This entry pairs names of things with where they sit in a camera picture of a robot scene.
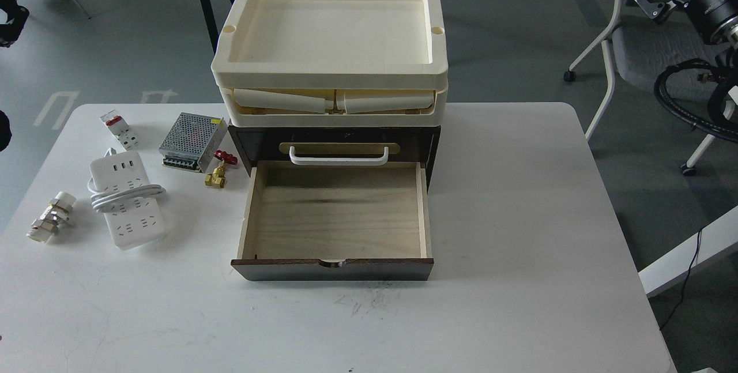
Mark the cream plastic stacked tray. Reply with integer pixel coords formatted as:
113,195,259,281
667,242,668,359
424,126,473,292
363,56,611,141
212,0,449,127

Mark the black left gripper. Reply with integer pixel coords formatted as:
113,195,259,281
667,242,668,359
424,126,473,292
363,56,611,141
1,0,29,48

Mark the white metal pipe fitting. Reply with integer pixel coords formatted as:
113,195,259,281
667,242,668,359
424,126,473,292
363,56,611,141
27,191,76,243

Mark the metal mesh power supply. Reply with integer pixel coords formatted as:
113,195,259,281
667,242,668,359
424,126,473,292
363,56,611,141
159,112,228,172

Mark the white power strip with cable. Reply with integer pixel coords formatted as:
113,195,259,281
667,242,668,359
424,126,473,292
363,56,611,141
89,150,168,250

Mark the white side table edge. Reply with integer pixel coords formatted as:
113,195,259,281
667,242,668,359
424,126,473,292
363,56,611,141
639,206,737,297

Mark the brass valve red handle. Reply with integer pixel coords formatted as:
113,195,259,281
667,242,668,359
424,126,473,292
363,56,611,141
205,150,238,189

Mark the black looped cable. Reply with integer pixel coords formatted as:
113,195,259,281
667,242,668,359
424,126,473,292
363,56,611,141
654,59,738,144

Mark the white red circuit breaker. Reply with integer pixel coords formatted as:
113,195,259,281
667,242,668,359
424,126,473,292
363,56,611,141
100,110,139,150

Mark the grey white office chair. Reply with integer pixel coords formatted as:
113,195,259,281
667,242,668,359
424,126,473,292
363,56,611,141
563,0,736,176

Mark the white drawer handle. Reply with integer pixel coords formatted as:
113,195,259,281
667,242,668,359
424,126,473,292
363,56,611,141
288,145,389,167

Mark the open wooden drawer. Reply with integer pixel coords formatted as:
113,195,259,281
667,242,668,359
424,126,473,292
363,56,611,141
231,162,434,281

